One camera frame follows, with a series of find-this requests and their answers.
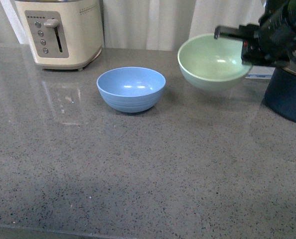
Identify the cream white toaster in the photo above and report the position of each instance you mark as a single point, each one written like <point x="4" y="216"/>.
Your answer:
<point x="62" y="34"/>

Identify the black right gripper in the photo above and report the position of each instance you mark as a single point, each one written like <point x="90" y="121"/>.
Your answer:
<point x="271" y="42"/>

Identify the dark blue saucepan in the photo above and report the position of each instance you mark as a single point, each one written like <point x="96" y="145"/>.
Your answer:
<point x="280" y="95"/>

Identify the green bowl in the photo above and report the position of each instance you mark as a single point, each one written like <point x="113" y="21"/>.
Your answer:
<point x="212" y="64"/>

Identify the blue bowl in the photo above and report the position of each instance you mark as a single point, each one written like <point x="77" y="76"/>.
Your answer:
<point x="131" y="89"/>

